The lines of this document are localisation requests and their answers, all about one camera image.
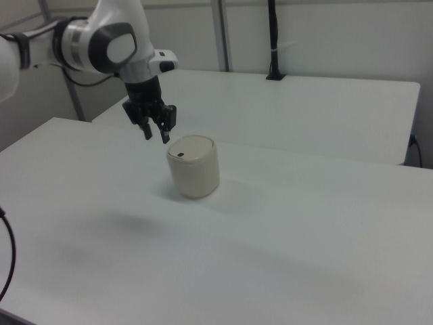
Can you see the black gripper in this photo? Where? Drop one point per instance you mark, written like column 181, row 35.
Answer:
column 143, row 98

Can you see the beige trash bin lid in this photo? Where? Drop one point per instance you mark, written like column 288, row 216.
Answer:
column 191, row 149

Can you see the beige plastic trash bin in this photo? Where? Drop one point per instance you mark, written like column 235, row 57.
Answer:
column 198, row 179

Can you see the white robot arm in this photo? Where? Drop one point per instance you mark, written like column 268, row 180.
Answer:
column 101, row 44

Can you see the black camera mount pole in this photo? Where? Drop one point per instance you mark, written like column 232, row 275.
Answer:
column 273, row 40

